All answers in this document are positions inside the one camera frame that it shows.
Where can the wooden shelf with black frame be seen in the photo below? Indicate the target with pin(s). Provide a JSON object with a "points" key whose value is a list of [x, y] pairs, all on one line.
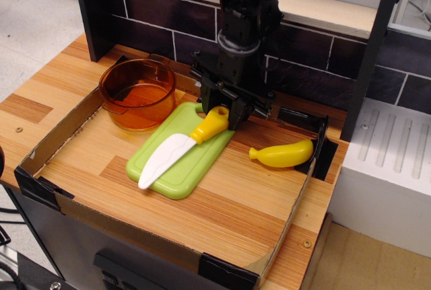
{"points": [[321, 63]]}

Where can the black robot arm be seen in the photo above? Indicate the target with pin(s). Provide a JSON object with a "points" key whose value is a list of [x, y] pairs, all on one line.
{"points": [[246, 26]]}

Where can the black control box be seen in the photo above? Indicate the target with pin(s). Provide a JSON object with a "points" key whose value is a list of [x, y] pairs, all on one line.
{"points": [[120, 273]]}

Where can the white knife yellow handle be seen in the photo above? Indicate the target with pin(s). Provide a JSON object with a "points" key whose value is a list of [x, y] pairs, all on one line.
{"points": [[178, 144]]}

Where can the yellow plastic banana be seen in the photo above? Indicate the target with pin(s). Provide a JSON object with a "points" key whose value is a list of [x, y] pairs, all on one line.
{"points": [[284, 156]]}

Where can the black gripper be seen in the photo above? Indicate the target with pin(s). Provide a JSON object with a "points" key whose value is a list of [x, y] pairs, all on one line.
{"points": [[233, 81]]}

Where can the cardboard fence with black tape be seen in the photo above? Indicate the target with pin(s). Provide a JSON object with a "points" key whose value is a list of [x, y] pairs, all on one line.
{"points": [[243, 227]]}

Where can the amber transparent plastic pot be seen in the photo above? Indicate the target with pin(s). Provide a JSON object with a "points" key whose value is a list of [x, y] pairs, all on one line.
{"points": [[139, 94]]}

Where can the white toy sink drainer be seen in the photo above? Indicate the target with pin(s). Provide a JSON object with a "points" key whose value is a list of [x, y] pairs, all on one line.
{"points": [[383, 189]]}

